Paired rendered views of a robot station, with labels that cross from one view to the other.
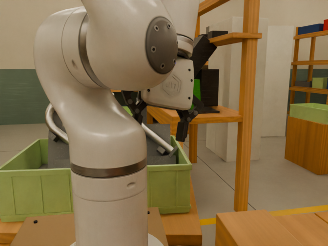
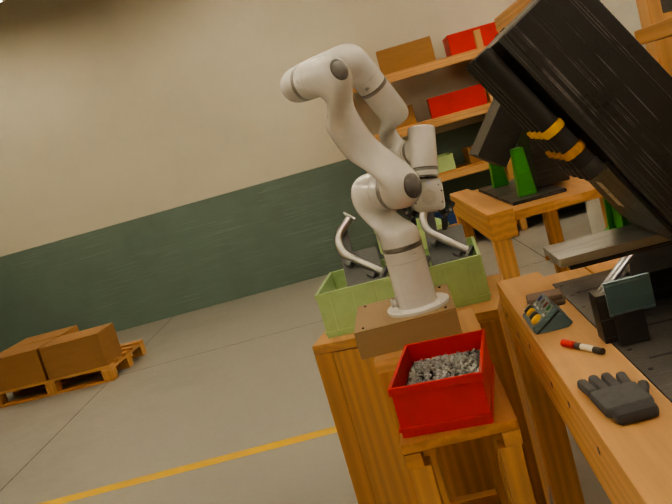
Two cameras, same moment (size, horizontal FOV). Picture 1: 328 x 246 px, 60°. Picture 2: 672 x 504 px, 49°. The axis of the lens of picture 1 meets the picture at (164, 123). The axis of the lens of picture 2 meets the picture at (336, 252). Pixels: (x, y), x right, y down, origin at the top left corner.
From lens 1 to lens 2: 1.76 m
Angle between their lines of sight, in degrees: 16
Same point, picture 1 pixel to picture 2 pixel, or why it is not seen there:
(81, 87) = (380, 212)
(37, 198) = (353, 312)
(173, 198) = (471, 289)
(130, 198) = (416, 260)
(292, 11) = not seen: outside the picture
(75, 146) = (384, 240)
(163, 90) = (425, 201)
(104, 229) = (407, 278)
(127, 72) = (399, 201)
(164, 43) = (412, 185)
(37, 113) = (262, 271)
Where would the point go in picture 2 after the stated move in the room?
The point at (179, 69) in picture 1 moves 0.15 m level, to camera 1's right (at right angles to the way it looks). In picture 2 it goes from (432, 185) to (480, 173)
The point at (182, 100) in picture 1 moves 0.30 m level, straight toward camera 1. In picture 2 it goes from (438, 204) to (420, 221)
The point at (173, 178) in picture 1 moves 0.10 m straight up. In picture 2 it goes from (466, 271) to (459, 244)
